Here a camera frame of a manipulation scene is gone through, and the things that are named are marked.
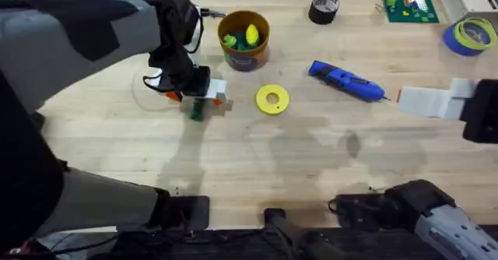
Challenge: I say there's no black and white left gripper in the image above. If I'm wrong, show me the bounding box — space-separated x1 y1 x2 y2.
147 0 234 118

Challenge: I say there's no green vegetable toy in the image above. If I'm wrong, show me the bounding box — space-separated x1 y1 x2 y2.
189 97 206 122

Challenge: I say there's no blue electric screwdriver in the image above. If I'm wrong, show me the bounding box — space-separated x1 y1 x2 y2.
307 59 391 104

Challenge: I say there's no orange tub with toys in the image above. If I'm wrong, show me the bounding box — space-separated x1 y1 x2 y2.
217 10 271 73

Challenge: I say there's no yellow disc with holes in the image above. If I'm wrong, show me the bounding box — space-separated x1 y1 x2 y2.
254 83 291 117

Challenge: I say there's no green board with toy blocks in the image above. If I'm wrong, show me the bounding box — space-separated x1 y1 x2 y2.
379 0 440 24

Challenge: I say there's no black tape roll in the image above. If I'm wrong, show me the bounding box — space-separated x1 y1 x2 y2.
307 0 341 26

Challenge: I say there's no black rail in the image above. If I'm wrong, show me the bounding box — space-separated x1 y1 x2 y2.
37 208 498 260

